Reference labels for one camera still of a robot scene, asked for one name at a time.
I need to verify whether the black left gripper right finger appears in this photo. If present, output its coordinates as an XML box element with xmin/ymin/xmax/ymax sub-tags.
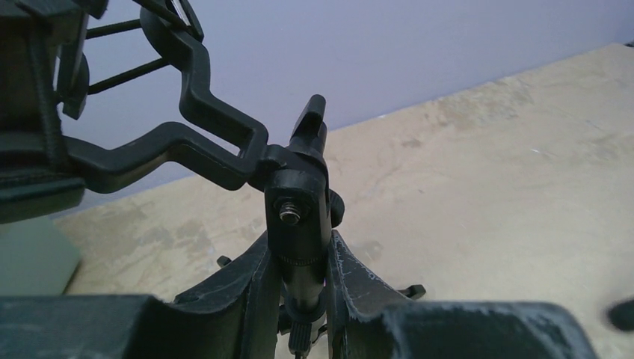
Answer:
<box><xmin>326</xmin><ymin>232</ymin><xmax>597</xmax><ymax>358</ymax></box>

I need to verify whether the black tripod mic stand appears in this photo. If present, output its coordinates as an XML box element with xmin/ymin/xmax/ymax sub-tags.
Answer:
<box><xmin>57</xmin><ymin>0</ymin><xmax>427</xmax><ymax>359</ymax></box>

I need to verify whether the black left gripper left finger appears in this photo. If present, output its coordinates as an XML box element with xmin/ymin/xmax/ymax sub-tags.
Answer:
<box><xmin>1</xmin><ymin>236</ymin><xmax>271</xmax><ymax>358</ymax></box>

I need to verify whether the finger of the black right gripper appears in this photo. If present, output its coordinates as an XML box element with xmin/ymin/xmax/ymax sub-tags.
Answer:
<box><xmin>1</xmin><ymin>1</ymin><xmax>108</xmax><ymax>224</ymax></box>

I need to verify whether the clear green plastic storage box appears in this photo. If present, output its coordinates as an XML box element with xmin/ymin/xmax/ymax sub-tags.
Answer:
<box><xmin>1</xmin><ymin>217</ymin><xmax>81</xmax><ymax>296</ymax></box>

